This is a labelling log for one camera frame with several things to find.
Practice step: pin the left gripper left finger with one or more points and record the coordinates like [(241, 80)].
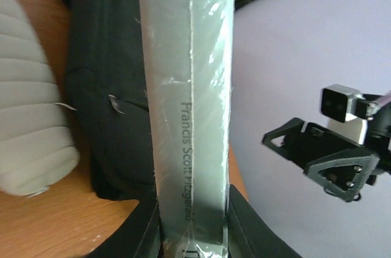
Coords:
[(138, 237)]

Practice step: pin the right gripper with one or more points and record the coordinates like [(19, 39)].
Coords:
[(340, 165)]

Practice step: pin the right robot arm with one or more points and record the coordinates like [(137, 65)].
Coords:
[(378, 140)]

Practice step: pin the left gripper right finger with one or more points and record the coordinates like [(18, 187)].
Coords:
[(248, 235)]

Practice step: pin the beige ribbed pencil case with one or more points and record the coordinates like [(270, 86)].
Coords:
[(37, 148)]

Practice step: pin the grey paperback book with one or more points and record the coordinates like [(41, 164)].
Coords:
[(187, 47)]

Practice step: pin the black student backpack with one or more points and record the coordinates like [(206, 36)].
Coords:
[(105, 82)]

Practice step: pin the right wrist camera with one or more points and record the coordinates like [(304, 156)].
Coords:
[(338, 103)]

